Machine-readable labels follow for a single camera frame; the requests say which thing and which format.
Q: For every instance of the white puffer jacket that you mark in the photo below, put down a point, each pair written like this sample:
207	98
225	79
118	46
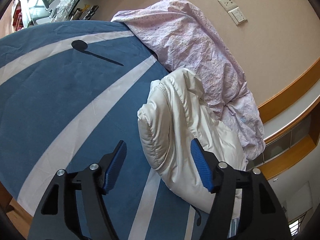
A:
175	120

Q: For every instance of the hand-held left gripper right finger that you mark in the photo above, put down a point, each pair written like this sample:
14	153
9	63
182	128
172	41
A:
200	168

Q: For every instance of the white wall light switch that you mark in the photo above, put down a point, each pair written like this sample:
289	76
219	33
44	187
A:
237	16

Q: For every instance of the blue striped bed sheet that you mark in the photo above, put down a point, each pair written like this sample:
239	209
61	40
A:
55	92

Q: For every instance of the white tabletop device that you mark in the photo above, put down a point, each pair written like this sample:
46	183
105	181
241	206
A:
53	5

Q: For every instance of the pink crumpled duvet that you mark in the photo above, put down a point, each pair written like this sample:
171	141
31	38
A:
195	47

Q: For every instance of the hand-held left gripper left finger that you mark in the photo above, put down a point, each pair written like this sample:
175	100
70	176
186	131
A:
115	166

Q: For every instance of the white wall socket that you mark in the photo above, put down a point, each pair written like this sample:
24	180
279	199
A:
227	3

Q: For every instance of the frosted glass door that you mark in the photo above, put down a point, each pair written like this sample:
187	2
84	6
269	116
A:
282	142

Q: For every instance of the window with metal railing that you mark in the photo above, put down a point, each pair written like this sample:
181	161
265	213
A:
297	226

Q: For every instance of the group of dark bottles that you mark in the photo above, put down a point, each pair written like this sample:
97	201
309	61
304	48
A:
86	11

